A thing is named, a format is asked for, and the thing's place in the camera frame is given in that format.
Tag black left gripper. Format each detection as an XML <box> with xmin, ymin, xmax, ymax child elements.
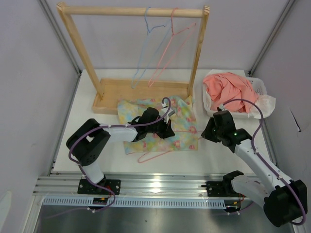
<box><xmin>146</xmin><ymin>116</ymin><xmax>174</xmax><ymax>140</ymax></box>

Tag pink wire hanger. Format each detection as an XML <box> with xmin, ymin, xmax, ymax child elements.
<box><xmin>147</xmin><ymin>7</ymin><xmax>196</xmax><ymax>87</ymax></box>
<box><xmin>137</xmin><ymin>130</ymin><xmax>203</xmax><ymax>164</ymax></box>

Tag floral pastel skirt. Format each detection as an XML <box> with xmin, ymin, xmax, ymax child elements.
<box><xmin>117</xmin><ymin>96</ymin><xmax>198</xmax><ymax>154</ymax></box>

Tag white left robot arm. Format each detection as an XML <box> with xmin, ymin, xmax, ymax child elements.
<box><xmin>66</xmin><ymin>106</ymin><xmax>175</xmax><ymax>194</ymax></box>

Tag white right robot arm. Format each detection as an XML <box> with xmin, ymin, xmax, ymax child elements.
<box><xmin>201</xmin><ymin>111</ymin><xmax>308</xmax><ymax>227</ymax></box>

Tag wooden hanger rack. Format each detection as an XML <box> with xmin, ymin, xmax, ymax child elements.
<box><xmin>57</xmin><ymin>2</ymin><xmax>210</xmax><ymax>115</ymax></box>

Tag coral pink garment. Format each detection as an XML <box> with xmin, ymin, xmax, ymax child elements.
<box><xmin>203</xmin><ymin>72</ymin><xmax>259</xmax><ymax>113</ymax></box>

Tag white sheer garment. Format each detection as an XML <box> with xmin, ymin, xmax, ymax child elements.
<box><xmin>248</xmin><ymin>95</ymin><xmax>276</xmax><ymax>119</ymax></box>

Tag white plastic laundry basket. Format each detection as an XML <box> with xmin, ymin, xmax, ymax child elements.
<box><xmin>202</xmin><ymin>77</ymin><xmax>267</xmax><ymax>119</ymax></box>

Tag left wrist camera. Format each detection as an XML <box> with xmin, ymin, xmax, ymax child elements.
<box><xmin>159</xmin><ymin>103</ymin><xmax>175</xmax><ymax>123</ymax></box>

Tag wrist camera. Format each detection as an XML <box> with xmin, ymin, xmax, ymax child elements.
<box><xmin>217</xmin><ymin>104</ymin><xmax>227</xmax><ymax>111</ymax></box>
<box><xmin>159</xmin><ymin>103</ymin><xmax>175</xmax><ymax>123</ymax></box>

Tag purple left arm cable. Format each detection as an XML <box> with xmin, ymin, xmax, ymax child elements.
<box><xmin>43</xmin><ymin>97</ymin><xmax>173</xmax><ymax>219</ymax></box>

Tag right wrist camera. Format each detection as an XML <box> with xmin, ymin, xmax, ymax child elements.
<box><xmin>217</xmin><ymin>104</ymin><xmax>227</xmax><ymax>111</ymax></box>

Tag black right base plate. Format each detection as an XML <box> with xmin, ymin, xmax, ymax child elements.
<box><xmin>201</xmin><ymin>181</ymin><xmax>232</xmax><ymax>197</ymax></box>

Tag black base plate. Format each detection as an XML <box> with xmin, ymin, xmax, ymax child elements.
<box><xmin>201</xmin><ymin>181</ymin><xmax>232</xmax><ymax>197</ymax></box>
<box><xmin>77</xmin><ymin>179</ymin><xmax>121</xmax><ymax>195</ymax></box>

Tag blue wire hanger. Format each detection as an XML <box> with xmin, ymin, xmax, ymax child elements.
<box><xmin>131</xmin><ymin>6</ymin><xmax>172</xmax><ymax>89</ymax></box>

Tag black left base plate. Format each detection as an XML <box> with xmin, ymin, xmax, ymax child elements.
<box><xmin>77</xmin><ymin>179</ymin><xmax>121</xmax><ymax>195</ymax></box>

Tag aluminium mounting rail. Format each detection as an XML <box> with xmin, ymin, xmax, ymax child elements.
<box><xmin>33</xmin><ymin>172</ymin><xmax>223</xmax><ymax>199</ymax></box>

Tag white slotted cable duct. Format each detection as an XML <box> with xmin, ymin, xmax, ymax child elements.
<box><xmin>42</xmin><ymin>196</ymin><xmax>237</xmax><ymax>209</ymax></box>

